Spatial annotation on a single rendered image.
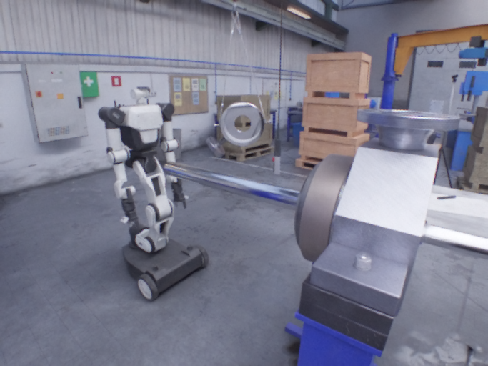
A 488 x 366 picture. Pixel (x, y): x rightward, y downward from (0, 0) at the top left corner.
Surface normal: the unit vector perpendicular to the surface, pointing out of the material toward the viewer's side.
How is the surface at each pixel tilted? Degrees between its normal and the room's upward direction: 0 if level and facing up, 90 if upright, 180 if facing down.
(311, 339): 90
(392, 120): 90
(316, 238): 95
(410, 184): 45
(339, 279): 90
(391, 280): 0
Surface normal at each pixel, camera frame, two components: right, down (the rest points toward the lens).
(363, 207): -0.42, -0.48
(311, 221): -0.59, 0.09
